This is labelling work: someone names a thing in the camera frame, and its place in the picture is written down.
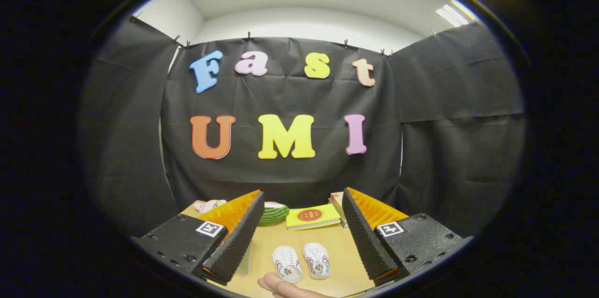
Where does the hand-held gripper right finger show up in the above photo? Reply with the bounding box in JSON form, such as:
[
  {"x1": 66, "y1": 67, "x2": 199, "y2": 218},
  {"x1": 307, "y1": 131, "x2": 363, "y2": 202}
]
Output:
[{"x1": 342, "y1": 187, "x2": 474, "y2": 286}]

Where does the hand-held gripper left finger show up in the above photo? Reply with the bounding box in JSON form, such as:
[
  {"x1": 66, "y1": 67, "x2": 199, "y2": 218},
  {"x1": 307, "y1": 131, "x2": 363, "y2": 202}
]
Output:
[{"x1": 130, "y1": 189, "x2": 265, "y2": 286}]

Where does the white canvas shoe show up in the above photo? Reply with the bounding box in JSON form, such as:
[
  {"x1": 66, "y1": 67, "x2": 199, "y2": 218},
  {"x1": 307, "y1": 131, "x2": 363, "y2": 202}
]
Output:
[
  {"x1": 303, "y1": 242, "x2": 331, "y2": 280},
  {"x1": 272, "y1": 246, "x2": 303, "y2": 284}
]

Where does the watermelon slice plush toy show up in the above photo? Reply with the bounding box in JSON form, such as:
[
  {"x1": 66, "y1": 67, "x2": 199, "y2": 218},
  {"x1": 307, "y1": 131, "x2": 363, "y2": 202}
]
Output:
[{"x1": 258, "y1": 202, "x2": 290, "y2": 225}]

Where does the pink and green plush toy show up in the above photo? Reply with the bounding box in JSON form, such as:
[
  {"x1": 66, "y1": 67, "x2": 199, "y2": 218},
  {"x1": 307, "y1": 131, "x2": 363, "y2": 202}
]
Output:
[{"x1": 194, "y1": 200, "x2": 227, "y2": 213}]

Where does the yellow book with red circle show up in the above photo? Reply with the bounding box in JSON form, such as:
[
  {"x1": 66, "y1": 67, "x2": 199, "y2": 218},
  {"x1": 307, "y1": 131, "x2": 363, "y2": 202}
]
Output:
[{"x1": 286, "y1": 204, "x2": 342, "y2": 231}]

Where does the black backdrop cloth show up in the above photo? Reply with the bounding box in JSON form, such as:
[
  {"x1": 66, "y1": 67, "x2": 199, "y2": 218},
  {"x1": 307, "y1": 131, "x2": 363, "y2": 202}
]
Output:
[{"x1": 80, "y1": 17, "x2": 526, "y2": 238}]

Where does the ceiling light panel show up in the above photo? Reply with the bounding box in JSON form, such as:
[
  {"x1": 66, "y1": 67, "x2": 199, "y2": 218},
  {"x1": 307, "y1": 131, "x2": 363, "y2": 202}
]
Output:
[{"x1": 435, "y1": 3, "x2": 470, "y2": 27}]

